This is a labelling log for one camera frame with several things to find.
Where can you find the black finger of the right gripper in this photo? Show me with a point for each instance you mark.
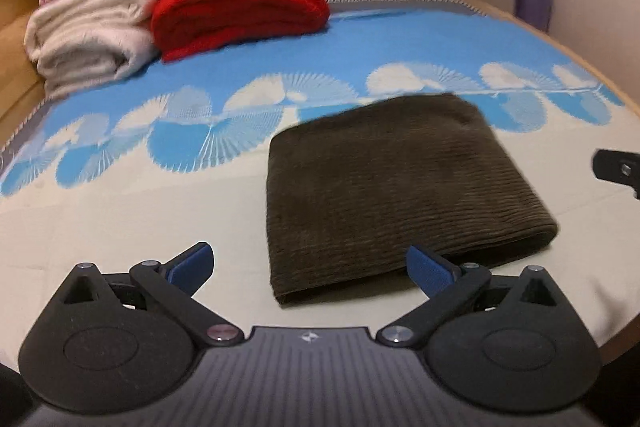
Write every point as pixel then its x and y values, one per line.
pixel 616 166

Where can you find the cream folded blanket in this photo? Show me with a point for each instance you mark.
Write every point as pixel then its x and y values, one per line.
pixel 80 44

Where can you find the dark brown corduroy pants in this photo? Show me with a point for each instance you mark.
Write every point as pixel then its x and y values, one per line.
pixel 348 194

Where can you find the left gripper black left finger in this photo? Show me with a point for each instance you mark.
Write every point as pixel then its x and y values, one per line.
pixel 108 343

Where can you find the purple paper bag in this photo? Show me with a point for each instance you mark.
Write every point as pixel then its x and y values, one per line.
pixel 536 13

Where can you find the red folded blanket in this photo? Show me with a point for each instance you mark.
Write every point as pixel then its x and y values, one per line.
pixel 181 28

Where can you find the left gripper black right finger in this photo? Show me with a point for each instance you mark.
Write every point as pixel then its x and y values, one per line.
pixel 506 344

